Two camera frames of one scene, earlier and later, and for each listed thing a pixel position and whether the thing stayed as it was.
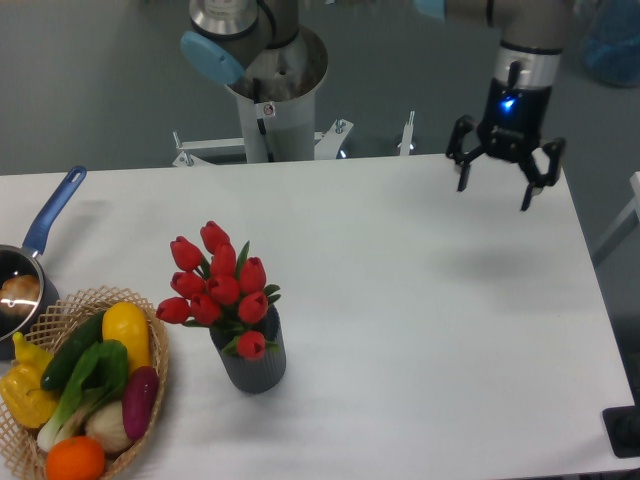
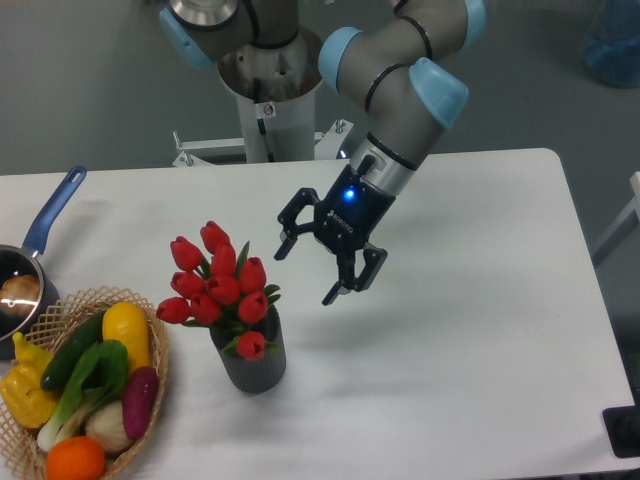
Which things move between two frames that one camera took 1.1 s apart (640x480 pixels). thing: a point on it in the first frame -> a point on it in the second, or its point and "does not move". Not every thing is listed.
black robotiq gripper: x=511 y=128 -> x=345 y=220
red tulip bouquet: x=221 y=287 does not move
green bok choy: x=101 y=377 does not move
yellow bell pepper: x=21 y=387 does not move
